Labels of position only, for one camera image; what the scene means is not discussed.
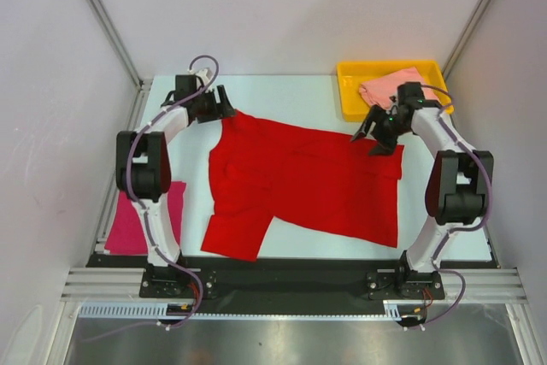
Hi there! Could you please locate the left aluminium corner post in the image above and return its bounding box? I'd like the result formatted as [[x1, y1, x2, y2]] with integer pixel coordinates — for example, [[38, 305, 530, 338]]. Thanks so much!
[[86, 0, 144, 90]]

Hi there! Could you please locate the left cable duct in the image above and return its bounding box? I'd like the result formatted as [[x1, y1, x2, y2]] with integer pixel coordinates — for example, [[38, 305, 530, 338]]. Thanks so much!
[[79, 302, 193, 320]]

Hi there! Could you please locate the aluminium frame rail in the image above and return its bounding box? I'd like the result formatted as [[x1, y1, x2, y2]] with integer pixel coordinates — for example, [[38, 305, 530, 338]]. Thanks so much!
[[61, 268, 527, 304]]

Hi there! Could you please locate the aluminium corner post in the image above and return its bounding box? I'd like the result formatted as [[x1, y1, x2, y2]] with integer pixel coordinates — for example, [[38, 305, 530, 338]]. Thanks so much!
[[86, 0, 144, 90], [442, 0, 493, 80]]

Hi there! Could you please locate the right cable duct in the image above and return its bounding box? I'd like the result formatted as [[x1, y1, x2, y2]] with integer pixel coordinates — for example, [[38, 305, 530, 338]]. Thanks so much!
[[383, 300, 427, 321]]

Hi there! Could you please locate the red t shirt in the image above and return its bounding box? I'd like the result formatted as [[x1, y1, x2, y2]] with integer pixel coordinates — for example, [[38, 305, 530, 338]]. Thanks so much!
[[201, 112, 403, 262]]

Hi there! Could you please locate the pink t shirt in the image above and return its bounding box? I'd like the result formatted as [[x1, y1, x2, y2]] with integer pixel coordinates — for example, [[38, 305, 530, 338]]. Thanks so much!
[[357, 66, 445, 109]]

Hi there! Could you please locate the cable duct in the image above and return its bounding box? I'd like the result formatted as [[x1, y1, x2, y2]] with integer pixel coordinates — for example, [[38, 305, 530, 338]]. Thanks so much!
[[383, 300, 427, 321], [79, 302, 193, 320]]

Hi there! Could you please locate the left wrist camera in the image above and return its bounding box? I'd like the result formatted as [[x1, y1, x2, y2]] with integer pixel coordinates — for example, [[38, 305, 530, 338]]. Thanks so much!
[[188, 68, 215, 87]]

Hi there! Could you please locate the yellow plastic bin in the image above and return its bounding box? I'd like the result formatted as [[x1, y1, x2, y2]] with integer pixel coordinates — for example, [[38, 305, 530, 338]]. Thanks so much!
[[336, 60, 447, 122]]

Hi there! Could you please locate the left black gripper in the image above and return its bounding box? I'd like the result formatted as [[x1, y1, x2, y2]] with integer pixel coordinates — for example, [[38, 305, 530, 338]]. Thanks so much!
[[191, 85, 236, 124]]

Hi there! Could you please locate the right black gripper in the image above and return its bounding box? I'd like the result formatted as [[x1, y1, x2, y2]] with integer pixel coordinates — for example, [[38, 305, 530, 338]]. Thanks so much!
[[350, 104, 410, 156]]

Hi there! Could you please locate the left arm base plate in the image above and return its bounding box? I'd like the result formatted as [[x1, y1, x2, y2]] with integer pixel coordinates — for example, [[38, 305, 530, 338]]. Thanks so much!
[[138, 257, 219, 299]]

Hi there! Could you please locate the folded magenta t shirt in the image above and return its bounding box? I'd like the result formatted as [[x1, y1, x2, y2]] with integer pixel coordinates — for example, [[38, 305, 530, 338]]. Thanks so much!
[[105, 181, 186, 256]]

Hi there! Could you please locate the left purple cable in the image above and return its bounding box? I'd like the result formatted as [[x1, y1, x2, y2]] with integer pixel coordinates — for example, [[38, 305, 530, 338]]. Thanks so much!
[[80, 55, 221, 343]]

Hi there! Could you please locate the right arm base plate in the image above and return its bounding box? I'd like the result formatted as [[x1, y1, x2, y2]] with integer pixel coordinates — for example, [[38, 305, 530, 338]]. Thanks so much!
[[365, 271, 445, 300]]

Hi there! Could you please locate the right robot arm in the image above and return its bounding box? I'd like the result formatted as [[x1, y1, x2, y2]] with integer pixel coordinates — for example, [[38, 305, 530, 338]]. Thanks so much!
[[352, 82, 494, 297]]

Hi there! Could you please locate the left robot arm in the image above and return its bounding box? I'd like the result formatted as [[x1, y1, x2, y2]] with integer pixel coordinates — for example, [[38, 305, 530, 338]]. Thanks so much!
[[115, 69, 236, 268]]

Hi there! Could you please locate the right aluminium corner post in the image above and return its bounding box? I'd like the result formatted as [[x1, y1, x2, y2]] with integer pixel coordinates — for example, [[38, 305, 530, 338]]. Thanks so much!
[[442, 0, 493, 80]]

